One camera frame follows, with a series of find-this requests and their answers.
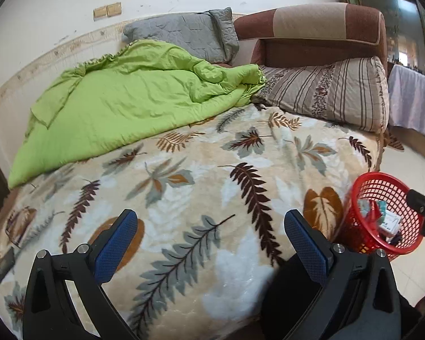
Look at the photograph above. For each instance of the lilac tablecloth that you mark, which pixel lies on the lilac tablecloth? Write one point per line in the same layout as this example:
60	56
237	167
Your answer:
414	102

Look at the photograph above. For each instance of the green framed glass door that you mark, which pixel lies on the green framed glass door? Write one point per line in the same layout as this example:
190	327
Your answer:
386	17

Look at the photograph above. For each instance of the red plastic mesh basket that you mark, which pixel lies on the red plastic mesh basket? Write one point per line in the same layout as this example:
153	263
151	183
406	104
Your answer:
354	233

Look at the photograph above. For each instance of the teal packet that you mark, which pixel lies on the teal packet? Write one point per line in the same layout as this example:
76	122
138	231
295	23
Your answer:
381	208

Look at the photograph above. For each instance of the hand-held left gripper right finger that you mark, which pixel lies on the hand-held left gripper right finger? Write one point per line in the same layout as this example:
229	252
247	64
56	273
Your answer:
306	244

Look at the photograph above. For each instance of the brown upholstered headboard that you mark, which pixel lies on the brown upholstered headboard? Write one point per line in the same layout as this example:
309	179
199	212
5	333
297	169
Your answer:
322	21

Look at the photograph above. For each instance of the leaf print blanket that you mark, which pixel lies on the leaf print blanket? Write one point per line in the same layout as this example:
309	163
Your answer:
198	202

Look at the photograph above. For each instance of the beige wall switch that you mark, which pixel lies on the beige wall switch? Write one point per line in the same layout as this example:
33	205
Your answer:
114	9
100	13

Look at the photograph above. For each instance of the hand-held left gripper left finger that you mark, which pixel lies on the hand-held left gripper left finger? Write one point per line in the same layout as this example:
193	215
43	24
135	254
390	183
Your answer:
115	244

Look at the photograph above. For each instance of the striped pillow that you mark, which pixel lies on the striped pillow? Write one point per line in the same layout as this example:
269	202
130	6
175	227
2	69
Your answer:
333	88

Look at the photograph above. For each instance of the black plastic bag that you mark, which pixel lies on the black plastic bag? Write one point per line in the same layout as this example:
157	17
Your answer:
395	239

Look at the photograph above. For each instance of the grey quilted pillow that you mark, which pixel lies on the grey quilted pillow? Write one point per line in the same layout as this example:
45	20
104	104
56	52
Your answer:
177	30

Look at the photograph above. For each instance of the green quilt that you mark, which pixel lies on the green quilt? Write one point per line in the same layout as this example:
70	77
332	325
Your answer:
109	106

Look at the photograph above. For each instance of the white barcode box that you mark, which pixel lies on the white barcode box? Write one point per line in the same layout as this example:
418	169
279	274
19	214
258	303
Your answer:
389	224

